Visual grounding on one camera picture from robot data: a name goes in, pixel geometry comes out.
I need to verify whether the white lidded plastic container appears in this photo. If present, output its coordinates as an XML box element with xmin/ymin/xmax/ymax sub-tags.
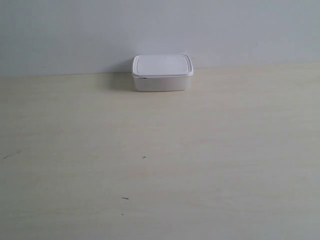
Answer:
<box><xmin>131</xmin><ymin>54</ymin><xmax>194</xmax><ymax>92</ymax></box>

